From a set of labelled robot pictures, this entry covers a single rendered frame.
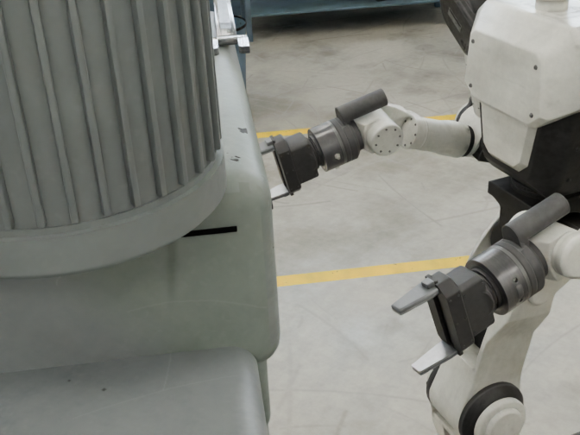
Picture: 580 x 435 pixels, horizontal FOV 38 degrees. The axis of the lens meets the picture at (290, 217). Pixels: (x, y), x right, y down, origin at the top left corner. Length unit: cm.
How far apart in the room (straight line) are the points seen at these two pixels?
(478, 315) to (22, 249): 81
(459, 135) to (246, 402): 120
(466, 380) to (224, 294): 110
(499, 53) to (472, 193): 338
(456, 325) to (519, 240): 15
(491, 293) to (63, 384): 69
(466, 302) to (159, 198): 73
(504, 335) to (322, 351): 198
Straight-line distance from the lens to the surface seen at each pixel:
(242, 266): 58
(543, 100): 136
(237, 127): 64
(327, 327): 366
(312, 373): 341
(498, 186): 156
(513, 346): 165
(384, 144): 159
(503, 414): 166
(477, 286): 115
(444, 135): 169
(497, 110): 146
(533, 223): 120
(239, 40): 84
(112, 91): 44
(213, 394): 58
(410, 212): 455
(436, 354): 119
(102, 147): 45
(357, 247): 423
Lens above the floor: 213
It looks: 28 degrees down
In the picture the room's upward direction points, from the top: 3 degrees counter-clockwise
